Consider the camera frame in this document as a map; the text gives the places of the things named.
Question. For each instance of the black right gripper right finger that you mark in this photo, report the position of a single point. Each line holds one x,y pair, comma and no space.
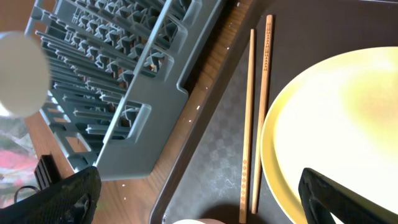
323,199

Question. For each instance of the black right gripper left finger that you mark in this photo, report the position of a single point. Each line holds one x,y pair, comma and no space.
72,200

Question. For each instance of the pink white bowl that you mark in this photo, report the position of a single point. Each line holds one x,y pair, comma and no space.
199,221

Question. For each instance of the white paper cup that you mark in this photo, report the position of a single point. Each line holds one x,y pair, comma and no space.
25,75

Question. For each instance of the grey plastic dishwasher rack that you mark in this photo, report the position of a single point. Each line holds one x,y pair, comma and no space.
117,75

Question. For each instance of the right wooden chopstick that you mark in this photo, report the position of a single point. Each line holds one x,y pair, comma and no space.
262,109

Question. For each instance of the wooden chopstick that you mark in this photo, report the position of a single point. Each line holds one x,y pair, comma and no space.
243,204
262,109

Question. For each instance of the left wooden chopstick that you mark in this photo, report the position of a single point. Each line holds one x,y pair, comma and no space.
243,204

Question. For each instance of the yellow plate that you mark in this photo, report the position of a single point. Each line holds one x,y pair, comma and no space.
338,117

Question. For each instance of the dark brown serving tray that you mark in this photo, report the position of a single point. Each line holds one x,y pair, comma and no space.
205,181

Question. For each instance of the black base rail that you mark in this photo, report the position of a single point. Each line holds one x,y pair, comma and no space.
46,172

